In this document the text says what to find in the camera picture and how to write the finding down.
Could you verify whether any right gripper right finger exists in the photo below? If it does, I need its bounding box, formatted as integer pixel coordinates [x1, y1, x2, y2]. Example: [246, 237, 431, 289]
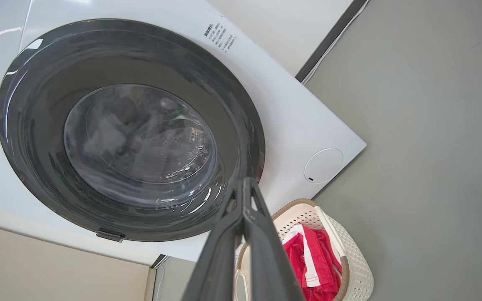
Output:
[243, 177, 307, 301]

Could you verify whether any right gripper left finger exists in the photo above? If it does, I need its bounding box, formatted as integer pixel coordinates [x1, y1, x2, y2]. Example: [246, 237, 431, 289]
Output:
[181, 177, 246, 301]

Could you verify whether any cream perforated laundry basket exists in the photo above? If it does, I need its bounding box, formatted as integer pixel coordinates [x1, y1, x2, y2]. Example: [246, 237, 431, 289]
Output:
[233, 199, 374, 301]

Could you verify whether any red and white shirt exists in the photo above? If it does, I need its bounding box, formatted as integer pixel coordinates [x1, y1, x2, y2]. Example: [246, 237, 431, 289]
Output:
[282, 224, 343, 301]

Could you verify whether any round white filter cover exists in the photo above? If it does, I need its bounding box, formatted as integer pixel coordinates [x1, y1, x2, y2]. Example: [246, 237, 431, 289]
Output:
[304, 148, 344, 184]

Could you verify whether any white front-load washing machine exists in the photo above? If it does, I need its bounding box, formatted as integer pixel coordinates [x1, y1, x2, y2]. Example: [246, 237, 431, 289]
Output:
[0, 0, 367, 266]

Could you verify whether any black round washer door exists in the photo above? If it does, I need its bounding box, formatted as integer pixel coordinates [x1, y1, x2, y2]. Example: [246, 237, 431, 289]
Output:
[0, 19, 266, 242]

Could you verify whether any white floor cable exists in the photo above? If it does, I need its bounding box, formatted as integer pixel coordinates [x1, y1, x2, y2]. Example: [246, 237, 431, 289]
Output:
[154, 265, 166, 301]
[302, 0, 370, 86]

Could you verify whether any black door handle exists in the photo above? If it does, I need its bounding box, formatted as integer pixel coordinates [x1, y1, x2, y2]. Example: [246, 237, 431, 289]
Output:
[96, 228, 126, 242]

